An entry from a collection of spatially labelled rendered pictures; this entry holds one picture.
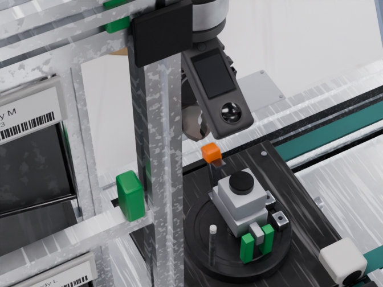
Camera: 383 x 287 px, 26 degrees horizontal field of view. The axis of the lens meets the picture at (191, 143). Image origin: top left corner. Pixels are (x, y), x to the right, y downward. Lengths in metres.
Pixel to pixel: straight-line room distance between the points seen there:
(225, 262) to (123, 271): 0.13
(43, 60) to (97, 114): 0.99
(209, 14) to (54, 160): 0.41
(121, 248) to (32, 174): 0.59
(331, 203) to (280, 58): 0.35
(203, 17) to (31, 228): 0.29
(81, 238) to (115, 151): 0.81
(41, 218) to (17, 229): 0.02
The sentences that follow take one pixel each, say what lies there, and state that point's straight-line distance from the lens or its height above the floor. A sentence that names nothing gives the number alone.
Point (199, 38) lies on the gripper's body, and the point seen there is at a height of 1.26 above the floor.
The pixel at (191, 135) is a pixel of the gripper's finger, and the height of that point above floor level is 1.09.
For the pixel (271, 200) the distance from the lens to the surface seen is 1.08.
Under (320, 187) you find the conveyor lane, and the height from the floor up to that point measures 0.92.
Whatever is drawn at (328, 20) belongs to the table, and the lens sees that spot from 1.53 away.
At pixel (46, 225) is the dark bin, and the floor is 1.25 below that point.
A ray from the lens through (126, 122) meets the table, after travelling 1.35.
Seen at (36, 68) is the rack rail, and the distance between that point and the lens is 0.38.
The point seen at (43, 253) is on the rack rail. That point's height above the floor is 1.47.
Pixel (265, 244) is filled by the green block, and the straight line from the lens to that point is 1.03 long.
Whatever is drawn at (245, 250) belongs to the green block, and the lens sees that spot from 1.02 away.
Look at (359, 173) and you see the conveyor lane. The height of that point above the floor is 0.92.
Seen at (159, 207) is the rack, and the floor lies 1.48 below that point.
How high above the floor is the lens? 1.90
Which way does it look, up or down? 52 degrees down
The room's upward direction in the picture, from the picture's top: straight up
